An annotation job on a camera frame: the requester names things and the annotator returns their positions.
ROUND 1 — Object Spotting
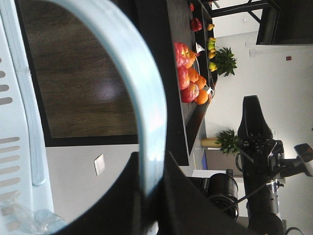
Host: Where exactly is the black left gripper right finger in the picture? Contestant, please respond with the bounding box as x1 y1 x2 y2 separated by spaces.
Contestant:
158 152 255 235

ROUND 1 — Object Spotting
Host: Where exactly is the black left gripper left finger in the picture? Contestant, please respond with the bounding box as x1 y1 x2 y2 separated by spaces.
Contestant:
56 152 143 235

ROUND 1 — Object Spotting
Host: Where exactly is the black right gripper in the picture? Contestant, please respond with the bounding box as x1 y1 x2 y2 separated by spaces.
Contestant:
237 95 284 171

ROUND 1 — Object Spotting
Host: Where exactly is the light blue plastic basket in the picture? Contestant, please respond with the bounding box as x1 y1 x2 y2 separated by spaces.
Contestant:
0 0 167 235

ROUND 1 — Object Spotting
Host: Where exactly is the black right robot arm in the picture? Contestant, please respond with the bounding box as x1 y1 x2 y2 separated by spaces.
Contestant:
237 95 284 235

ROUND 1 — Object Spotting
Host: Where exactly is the orange fruit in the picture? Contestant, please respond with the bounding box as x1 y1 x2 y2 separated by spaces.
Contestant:
194 90 208 105

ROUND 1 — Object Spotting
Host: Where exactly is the red apple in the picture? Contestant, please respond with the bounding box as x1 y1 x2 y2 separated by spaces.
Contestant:
174 42 190 67

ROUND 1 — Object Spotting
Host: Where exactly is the dark fruit display stand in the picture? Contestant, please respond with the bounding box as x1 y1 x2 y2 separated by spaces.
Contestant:
117 0 221 166

